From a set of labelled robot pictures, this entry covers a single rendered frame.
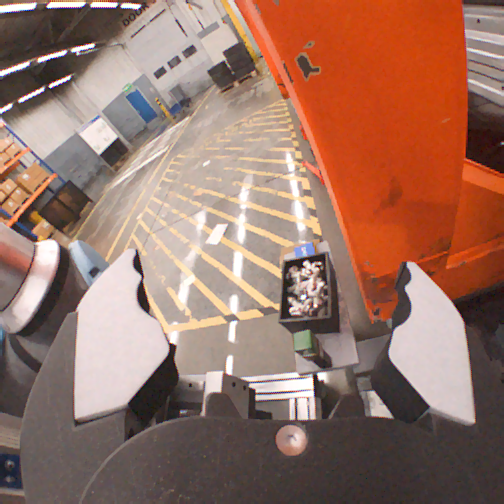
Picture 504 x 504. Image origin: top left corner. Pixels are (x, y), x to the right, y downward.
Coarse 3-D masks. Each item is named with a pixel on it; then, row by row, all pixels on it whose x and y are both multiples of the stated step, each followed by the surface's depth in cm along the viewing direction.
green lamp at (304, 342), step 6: (306, 330) 45; (294, 336) 45; (300, 336) 45; (306, 336) 44; (312, 336) 44; (294, 342) 44; (300, 342) 44; (306, 342) 43; (312, 342) 43; (294, 348) 44; (300, 348) 43; (306, 348) 43; (312, 348) 42; (300, 354) 45; (306, 354) 45
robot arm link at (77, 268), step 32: (0, 224) 17; (0, 256) 16; (32, 256) 20; (64, 256) 22; (96, 256) 28; (0, 288) 16; (32, 288) 19; (64, 288) 21; (0, 320) 18; (32, 320) 18; (32, 352) 21
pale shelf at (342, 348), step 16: (288, 256) 87; (336, 272) 73; (320, 336) 63; (336, 336) 61; (352, 336) 59; (336, 352) 58; (352, 352) 56; (304, 368) 60; (320, 368) 58; (336, 368) 56
